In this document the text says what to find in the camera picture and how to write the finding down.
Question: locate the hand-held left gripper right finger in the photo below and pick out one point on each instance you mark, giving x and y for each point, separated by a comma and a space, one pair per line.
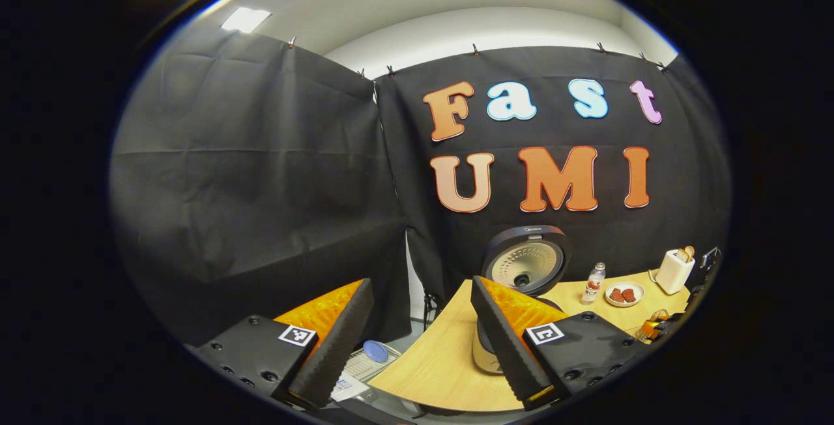
505, 340

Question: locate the clear plastic drink bottle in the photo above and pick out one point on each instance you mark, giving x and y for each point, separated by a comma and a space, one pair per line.
593, 288

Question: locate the red meat piece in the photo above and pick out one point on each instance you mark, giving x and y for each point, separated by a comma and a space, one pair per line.
616, 295
629, 295

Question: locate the black tripod stand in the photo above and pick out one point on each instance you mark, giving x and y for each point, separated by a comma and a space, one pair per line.
429, 311

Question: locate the white round plate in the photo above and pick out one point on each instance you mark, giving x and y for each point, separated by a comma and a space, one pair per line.
624, 284

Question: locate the white toaster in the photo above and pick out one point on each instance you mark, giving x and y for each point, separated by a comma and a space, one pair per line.
671, 275

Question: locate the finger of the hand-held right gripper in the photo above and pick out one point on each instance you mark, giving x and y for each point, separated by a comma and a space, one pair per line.
653, 330

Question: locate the white labelled paper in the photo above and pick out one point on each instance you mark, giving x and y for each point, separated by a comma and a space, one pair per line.
348, 388

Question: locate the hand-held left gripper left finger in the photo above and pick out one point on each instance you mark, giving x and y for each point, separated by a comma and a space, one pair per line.
339, 340

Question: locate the ceiling light panel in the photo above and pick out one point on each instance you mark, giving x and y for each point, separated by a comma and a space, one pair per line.
245, 19

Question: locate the white basket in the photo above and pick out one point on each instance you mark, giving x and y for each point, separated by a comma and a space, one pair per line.
361, 369

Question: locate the black rice cooker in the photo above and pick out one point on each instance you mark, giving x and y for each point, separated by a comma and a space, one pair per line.
528, 262

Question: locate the black backdrop cloth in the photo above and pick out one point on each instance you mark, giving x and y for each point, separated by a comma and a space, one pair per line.
260, 171

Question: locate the blue round lid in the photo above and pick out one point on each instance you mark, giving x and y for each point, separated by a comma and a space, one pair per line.
375, 351

